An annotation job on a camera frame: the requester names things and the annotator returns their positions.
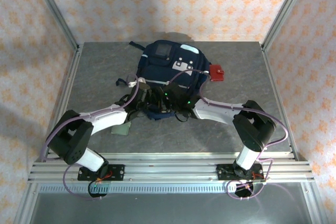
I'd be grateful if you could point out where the pale green snap notebook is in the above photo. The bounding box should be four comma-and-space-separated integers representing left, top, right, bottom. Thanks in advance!
110, 123, 131, 135

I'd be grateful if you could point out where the aluminium table side rail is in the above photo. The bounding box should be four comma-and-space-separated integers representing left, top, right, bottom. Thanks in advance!
43, 45, 85, 162
259, 45, 299, 161

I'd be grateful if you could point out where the red snap notebook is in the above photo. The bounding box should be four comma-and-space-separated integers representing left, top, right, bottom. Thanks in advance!
209, 63, 226, 82

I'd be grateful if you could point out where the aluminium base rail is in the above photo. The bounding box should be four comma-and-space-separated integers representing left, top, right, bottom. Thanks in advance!
27, 152, 314, 183

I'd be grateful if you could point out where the grey metal lower panel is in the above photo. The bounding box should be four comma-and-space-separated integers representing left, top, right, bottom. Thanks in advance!
28, 192, 313, 224

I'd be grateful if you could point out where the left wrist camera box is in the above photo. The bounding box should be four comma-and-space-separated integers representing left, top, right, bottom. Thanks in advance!
128, 77, 146, 88

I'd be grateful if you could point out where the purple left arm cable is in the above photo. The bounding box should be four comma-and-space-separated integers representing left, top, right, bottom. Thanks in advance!
43, 74, 141, 201

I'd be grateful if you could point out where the slotted grey cable duct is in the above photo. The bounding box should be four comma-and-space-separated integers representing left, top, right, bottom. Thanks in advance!
35, 184, 305, 195

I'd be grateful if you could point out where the navy blue backpack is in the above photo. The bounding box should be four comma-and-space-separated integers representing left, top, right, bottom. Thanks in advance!
116, 39, 212, 121

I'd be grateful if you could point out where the aluminium frame corner post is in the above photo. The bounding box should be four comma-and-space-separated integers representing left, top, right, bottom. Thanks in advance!
261, 0, 312, 51
27, 0, 81, 51

